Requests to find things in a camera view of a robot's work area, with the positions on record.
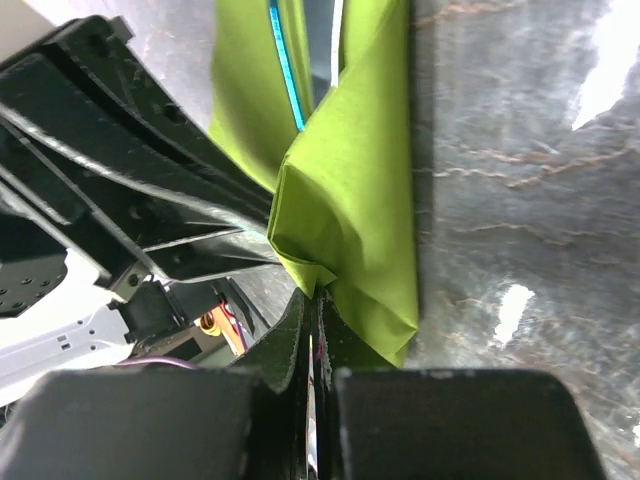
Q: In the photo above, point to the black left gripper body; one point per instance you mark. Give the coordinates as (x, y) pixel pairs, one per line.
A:
(45, 285)

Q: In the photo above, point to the green paper napkin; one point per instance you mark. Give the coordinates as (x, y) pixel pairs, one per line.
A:
(341, 217)

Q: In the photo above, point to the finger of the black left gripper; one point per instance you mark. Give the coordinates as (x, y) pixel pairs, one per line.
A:
(82, 92)
(168, 240)

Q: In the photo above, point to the silver table knife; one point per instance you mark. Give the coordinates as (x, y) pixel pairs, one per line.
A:
(323, 22)

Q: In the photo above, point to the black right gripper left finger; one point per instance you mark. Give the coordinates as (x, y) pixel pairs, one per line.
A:
(243, 421)

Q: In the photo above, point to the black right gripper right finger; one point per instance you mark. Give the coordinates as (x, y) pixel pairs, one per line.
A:
(375, 421)

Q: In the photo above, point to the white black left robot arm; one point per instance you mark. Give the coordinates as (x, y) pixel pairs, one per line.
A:
(100, 339)

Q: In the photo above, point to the blue metallic fork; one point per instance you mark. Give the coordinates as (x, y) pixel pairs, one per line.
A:
(285, 65)

